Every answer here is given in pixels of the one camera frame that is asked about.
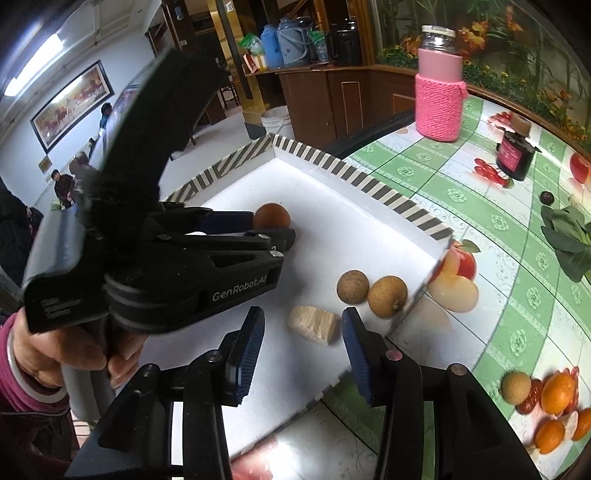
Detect small black red device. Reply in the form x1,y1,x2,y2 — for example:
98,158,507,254
495,130,541,182

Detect grey-blue thermos jug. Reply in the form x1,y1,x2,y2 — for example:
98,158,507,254
276,17,311,69

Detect red date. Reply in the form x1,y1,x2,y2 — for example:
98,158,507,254
252,203,291,230

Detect ceiling light panel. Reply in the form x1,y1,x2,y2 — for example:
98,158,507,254
4,44,42,97

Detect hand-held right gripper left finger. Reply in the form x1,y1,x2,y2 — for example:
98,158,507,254
65,305,266,480

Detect white bangle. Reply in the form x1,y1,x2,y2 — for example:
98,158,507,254
7,342,68,404

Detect brown longan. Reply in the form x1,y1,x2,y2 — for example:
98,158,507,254
336,270,371,304
501,372,531,404
368,275,408,318

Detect blue thermos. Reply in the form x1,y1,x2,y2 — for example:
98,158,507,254
260,25,279,70

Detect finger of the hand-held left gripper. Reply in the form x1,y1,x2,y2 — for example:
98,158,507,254
159,207,256,234
152,228,297,259

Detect framed wall picture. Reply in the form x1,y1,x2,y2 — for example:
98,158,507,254
30,60,115,154

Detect brown wooden counter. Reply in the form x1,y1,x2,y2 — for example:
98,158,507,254
245,62,419,151

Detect bottle with pink knitted sleeve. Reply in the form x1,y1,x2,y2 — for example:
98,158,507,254
414,25,471,142

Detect green fruit-print tablecloth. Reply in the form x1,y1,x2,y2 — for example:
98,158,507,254
228,85,591,480

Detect green and white bag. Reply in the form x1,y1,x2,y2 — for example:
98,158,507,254
239,33,265,58

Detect beige dried fruit chunk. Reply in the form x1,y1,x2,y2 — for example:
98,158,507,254
287,305,341,346

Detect person's left forearm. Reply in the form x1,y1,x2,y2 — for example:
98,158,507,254
0,314,81,464

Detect glass plant display case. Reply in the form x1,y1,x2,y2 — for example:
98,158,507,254
369,0,591,153

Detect person's left hand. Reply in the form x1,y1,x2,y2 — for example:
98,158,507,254
8,305,145,389

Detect black kettle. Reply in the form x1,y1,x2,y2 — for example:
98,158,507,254
335,18,363,66

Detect white plastic bucket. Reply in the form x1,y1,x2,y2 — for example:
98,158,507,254
261,107,295,139

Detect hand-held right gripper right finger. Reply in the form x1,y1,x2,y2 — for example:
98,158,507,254
342,306,542,480

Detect mandarin orange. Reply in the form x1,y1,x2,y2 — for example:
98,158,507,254
540,373,576,415
536,419,566,454
571,408,591,441

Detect green plastic bag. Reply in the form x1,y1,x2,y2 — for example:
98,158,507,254
308,28,329,63

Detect green leafy vegetable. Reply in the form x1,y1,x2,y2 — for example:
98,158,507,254
540,204,591,282

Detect white tray with striped rim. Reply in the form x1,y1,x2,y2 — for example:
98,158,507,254
159,134,455,457

